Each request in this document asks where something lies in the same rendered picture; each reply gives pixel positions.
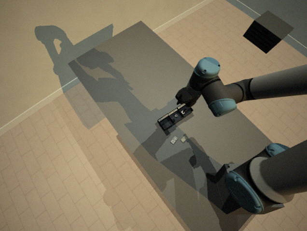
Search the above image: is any black rack of three bins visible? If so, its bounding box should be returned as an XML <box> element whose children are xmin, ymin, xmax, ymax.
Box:
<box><xmin>157</xmin><ymin>103</ymin><xmax>193</xmax><ymax>131</ymax></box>

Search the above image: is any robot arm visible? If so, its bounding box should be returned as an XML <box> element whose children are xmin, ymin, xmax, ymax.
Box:
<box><xmin>189</xmin><ymin>57</ymin><xmax>307</xmax><ymax>214</ymax></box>

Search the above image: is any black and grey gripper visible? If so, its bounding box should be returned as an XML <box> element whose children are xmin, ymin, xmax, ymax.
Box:
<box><xmin>175</xmin><ymin>82</ymin><xmax>202</xmax><ymax>113</ymax></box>

